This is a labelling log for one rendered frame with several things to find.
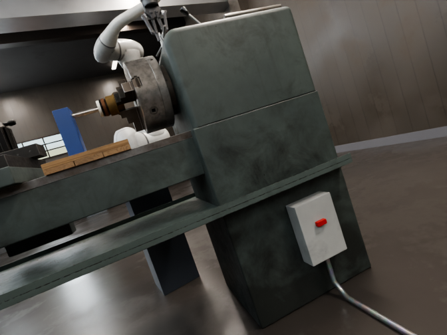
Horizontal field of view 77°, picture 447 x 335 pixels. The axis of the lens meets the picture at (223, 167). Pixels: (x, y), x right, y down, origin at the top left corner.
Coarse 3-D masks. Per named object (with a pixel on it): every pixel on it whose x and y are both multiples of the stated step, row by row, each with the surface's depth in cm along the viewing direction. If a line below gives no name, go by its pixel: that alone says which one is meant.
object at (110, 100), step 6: (108, 96) 118; (102, 102) 116; (108, 102) 116; (114, 102) 117; (102, 108) 116; (108, 108) 117; (114, 108) 118; (120, 108) 120; (108, 114) 119; (114, 114) 120
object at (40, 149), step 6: (36, 144) 115; (12, 150) 112; (18, 150) 113; (24, 150) 113; (30, 150) 114; (36, 150) 114; (42, 150) 119; (24, 156) 113; (30, 156) 114; (36, 156) 116; (42, 156) 121
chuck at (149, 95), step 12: (132, 60) 115; (144, 60) 114; (132, 72) 110; (144, 72) 110; (144, 84) 109; (156, 84) 111; (144, 96) 110; (156, 96) 111; (144, 108) 111; (144, 120) 115; (156, 120) 117
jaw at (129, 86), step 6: (138, 78) 110; (126, 84) 110; (132, 84) 111; (138, 84) 110; (120, 90) 113; (126, 90) 109; (132, 90) 110; (114, 96) 115; (120, 96) 113; (126, 96) 113; (132, 96) 115; (120, 102) 117; (126, 102) 119
